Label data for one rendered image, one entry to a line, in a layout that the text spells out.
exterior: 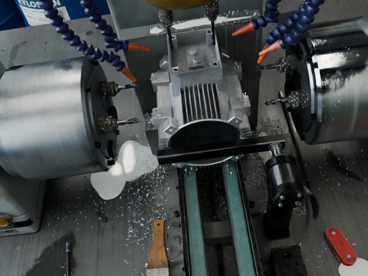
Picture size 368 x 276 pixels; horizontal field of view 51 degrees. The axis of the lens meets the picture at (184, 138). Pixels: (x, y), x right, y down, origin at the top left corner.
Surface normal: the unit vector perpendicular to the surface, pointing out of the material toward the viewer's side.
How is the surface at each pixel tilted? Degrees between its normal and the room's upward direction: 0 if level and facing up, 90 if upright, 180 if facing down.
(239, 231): 0
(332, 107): 62
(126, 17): 90
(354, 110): 69
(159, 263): 0
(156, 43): 90
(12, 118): 35
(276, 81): 0
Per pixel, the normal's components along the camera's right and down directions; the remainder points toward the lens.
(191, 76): 0.07, 0.80
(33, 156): 0.04, 0.59
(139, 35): -0.11, -0.59
